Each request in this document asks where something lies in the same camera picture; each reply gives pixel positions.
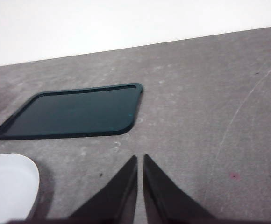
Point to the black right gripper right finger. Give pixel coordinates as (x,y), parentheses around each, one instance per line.
(163,200)

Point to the dark rectangular tray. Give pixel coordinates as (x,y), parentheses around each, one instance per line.
(67,112)

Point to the pale grey round plate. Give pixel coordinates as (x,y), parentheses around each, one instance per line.
(7,186)

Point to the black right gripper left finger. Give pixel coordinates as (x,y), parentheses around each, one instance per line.
(116,198)

